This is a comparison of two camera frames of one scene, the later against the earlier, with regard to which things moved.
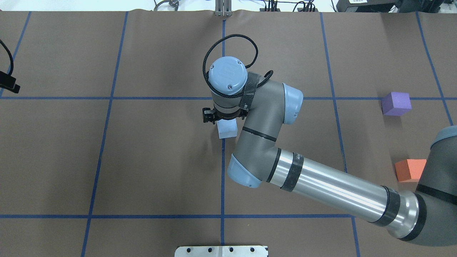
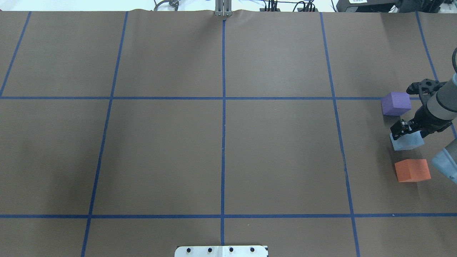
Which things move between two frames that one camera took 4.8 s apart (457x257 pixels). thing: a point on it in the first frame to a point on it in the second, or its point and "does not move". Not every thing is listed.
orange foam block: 410,170 does not move
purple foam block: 396,103 does not move
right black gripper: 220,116 to 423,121
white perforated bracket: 221,251 does not move
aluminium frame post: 223,8 does not move
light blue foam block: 227,128 to 409,141
